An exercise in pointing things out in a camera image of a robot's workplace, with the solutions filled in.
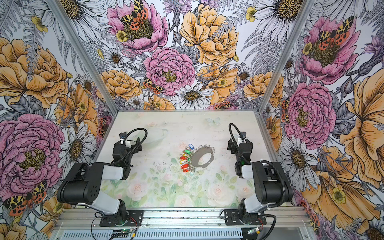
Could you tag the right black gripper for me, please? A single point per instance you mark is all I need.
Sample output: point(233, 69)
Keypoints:
point(233, 145)

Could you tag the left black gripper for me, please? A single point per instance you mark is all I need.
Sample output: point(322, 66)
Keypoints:
point(135, 146)

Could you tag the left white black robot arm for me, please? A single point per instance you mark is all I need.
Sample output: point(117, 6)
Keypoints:
point(82, 185)

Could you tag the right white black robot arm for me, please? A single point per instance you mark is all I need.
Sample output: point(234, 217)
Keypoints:
point(271, 185)

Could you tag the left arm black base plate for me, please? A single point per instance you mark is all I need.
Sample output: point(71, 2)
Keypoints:
point(132, 218)

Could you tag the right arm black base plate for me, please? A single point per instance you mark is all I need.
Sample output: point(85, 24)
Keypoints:
point(232, 217)

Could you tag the aluminium front rail frame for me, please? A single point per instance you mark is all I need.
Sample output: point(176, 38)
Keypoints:
point(283, 223)

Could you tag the left aluminium corner post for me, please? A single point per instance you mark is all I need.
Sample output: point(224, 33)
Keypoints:
point(69, 30)

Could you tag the aluminium corner post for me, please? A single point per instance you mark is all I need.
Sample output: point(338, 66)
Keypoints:
point(69, 30)
point(291, 40)

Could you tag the right aluminium corner post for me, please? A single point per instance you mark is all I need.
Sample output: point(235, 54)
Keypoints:
point(291, 40)

